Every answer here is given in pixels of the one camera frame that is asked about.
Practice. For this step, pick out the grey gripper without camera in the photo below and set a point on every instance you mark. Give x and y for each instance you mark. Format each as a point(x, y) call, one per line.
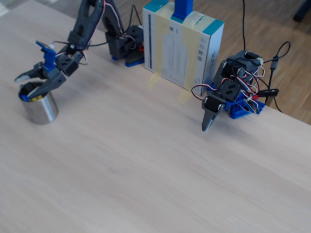
point(212, 105)

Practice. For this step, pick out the grey gripper with camera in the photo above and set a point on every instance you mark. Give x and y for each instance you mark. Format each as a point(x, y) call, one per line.
point(54, 80)

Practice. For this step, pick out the blue ballpoint pen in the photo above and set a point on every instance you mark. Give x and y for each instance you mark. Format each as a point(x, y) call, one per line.
point(24, 97)

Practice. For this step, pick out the silver metal cup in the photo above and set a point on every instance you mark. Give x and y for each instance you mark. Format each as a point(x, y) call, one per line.
point(41, 111)

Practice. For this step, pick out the small controller circuit board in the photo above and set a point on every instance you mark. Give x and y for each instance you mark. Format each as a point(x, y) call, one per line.
point(252, 105)

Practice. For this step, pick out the white and teal cardboard box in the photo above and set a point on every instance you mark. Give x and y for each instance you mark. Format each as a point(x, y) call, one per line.
point(175, 55)

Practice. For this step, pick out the beige masking tape strip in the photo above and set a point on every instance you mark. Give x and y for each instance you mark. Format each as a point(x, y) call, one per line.
point(161, 43)
point(192, 48)

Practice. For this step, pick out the dark furniture leg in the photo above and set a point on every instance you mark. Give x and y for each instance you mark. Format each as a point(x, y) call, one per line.
point(303, 9)

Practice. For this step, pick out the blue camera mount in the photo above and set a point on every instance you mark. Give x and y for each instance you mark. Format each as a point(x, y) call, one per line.
point(49, 59)

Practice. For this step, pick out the blue arm base plate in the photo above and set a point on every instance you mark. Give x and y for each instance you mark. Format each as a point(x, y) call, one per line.
point(133, 63)
point(238, 109)

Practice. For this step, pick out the black camera circuit board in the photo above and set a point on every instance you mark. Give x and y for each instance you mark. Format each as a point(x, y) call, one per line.
point(45, 46)

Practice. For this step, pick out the grey arm without camera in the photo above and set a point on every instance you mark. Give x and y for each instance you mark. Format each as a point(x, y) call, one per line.
point(243, 63)

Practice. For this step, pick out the grey arm with wrist camera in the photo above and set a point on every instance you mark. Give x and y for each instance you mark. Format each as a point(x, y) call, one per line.
point(82, 21)

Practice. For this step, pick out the blue camera post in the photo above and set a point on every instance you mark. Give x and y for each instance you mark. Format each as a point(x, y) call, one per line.
point(182, 8)

